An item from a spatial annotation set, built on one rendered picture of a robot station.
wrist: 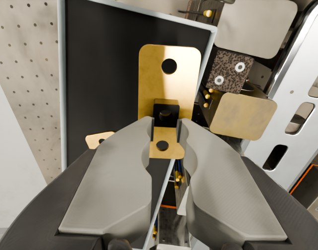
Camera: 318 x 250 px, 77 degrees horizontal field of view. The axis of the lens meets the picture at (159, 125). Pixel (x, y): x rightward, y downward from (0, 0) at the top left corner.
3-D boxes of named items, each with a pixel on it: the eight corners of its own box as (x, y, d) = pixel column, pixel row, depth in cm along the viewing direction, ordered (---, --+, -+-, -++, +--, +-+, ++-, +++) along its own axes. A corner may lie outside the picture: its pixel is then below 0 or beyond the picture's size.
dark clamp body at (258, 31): (210, 34, 61) (272, 62, 27) (172, 25, 60) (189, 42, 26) (219, 7, 57) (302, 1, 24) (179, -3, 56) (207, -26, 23)
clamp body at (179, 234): (175, 171, 88) (184, 262, 56) (148, 167, 87) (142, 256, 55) (180, 158, 84) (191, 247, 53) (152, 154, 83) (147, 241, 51)
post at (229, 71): (194, 48, 62) (239, 95, 28) (179, 45, 62) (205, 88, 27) (199, 31, 60) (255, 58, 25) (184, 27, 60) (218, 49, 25)
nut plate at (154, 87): (184, 157, 16) (186, 167, 15) (137, 155, 16) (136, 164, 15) (201, 47, 12) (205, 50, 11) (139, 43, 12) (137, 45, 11)
